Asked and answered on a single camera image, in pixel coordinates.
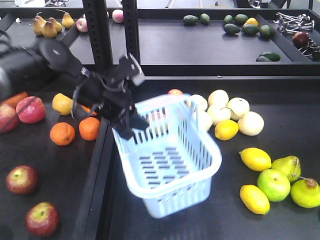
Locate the large orange with nub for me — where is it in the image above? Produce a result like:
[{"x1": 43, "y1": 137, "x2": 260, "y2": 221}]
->
[{"x1": 81, "y1": 105, "x2": 98, "y2": 117}]

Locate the black wooden produce display stand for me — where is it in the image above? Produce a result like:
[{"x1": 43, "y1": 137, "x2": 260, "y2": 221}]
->
[{"x1": 0, "y1": 8, "x2": 320, "y2": 240}]

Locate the yellow lemon near melons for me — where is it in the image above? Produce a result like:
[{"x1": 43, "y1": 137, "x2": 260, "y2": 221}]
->
[{"x1": 214, "y1": 119, "x2": 239, "y2": 141}]

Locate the bright red apple left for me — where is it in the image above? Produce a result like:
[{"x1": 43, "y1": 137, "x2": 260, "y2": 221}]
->
[{"x1": 0, "y1": 104, "x2": 20, "y2": 134}]

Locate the light blue plastic basket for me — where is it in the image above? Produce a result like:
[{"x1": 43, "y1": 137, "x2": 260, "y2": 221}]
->
[{"x1": 113, "y1": 94, "x2": 222, "y2": 219}]

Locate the orange small front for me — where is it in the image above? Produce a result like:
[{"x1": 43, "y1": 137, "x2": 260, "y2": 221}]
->
[{"x1": 49, "y1": 122, "x2": 76, "y2": 146}]

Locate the bright red apple right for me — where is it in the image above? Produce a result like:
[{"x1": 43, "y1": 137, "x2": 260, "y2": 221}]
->
[{"x1": 15, "y1": 96, "x2": 47, "y2": 124}]

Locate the dark red apple far right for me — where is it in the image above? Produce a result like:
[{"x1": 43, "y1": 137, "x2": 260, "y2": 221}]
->
[{"x1": 292, "y1": 31, "x2": 309, "y2": 47}]

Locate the yellow lemon middle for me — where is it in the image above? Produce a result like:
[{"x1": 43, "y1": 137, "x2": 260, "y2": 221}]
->
[{"x1": 239, "y1": 147, "x2": 272, "y2": 172}]

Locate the green apple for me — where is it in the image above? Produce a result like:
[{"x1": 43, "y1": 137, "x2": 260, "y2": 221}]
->
[{"x1": 257, "y1": 169, "x2": 291, "y2": 202}]

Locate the red apple front left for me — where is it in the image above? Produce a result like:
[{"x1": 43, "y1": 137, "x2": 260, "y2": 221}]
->
[{"x1": 25, "y1": 201, "x2": 60, "y2": 238}]

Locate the orange behind red apples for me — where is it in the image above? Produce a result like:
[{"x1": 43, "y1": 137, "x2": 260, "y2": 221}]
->
[{"x1": 1, "y1": 91, "x2": 29, "y2": 108}]

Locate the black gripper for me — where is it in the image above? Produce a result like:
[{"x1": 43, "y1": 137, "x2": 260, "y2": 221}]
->
[{"x1": 91, "y1": 53, "x2": 149, "y2": 140}]

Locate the green pear back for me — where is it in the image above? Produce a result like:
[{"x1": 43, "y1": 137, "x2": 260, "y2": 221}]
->
[{"x1": 271, "y1": 155, "x2": 301, "y2": 183}]

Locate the orange small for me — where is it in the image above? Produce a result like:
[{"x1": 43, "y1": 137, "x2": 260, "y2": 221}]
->
[
  {"x1": 49, "y1": 122, "x2": 76, "y2": 146},
  {"x1": 78, "y1": 117, "x2": 101, "y2": 141}
]

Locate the yellow apple pear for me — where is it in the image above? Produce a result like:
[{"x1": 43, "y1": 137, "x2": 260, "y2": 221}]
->
[{"x1": 52, "y1": 93, "x2": 73, "y2": 116}]

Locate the bright red apple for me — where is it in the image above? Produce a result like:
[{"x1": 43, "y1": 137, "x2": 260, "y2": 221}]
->
[
  {"x1": 15, "y1": 96, "x2": 47, "y2": 124},
  {"x1": 0, "y1": 104, "x2": 20, "y2": 134}
]

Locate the orange small right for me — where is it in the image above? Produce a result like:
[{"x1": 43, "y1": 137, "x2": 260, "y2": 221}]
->
[{"x1": 78, "y1": 117, "x2": 101, "y2": 141}]

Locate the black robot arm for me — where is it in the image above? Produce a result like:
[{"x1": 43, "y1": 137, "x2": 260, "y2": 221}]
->
[{"x1": 0, "y1": 38, "x2": 149, "y2": 140}]

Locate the green pear front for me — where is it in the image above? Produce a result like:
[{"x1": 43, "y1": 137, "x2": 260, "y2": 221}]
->
[{"x1": 290, "y1": 178, "x2": 320, "y2": 209}]

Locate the black upright shelf post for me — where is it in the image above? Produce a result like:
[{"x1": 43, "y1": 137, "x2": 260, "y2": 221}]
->
[{"x1": 82, "y1": 0, "x2": 113, "y2": 73}]

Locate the yellow lemon front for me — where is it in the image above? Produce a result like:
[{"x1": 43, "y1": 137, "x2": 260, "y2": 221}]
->
[{"x1": 239, "y1": 184, "x2": 270, "y2": 215}]

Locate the red apple mid left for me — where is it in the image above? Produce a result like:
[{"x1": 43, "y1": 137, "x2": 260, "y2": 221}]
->
[{"x1": 5, "y1": 165, "x2": 39, "y2": 195}]

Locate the green pear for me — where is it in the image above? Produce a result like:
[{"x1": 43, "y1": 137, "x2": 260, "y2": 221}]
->
[
  {"x1": 271, "y1": 155, "x2": 301, "y2": 183},
  {"x1": 290, "y1": 178, "x2": 320, "y2": 209}
]

